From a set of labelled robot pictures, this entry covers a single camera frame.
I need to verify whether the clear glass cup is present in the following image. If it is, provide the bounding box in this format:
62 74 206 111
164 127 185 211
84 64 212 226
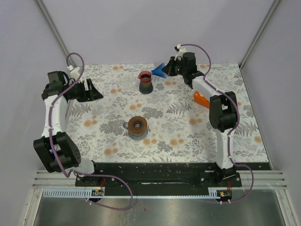
118 76 137 92

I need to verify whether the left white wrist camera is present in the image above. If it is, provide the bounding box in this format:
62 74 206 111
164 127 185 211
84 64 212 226
67 65 82 80

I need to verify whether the blue plastic coffee dripper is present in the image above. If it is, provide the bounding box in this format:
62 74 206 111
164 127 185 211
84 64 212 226
151 63 167 79

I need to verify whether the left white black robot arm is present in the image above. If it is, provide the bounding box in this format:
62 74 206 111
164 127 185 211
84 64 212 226
33 71 103 186

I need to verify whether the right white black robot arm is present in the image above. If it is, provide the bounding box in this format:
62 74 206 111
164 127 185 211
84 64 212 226
162 52 239 186

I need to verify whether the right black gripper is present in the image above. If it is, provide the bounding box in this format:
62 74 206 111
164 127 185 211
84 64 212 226
161 57 186 77

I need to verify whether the floral patterned table mat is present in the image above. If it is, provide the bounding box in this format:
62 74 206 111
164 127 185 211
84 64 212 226
65 63 269 163

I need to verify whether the aluminium frame rail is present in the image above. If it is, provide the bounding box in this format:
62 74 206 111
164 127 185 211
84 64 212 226
32 170 287 189

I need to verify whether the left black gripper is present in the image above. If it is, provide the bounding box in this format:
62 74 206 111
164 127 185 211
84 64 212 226
68 79 103 102

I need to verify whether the brown wooden dripper ring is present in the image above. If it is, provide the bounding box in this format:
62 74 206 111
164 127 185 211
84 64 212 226
127 115 149 135

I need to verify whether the white slotted cable duct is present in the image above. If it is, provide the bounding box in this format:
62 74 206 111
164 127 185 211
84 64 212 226
42 188 232 199

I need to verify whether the clear glass server pitcher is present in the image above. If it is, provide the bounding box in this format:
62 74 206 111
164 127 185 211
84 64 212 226
123 122 149 140

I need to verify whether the orange coffee filter box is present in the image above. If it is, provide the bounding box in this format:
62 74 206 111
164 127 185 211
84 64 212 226
192 91 210 109

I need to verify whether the grey carafe with red rim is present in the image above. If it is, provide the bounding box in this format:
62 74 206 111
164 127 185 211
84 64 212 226
137 71 153 95

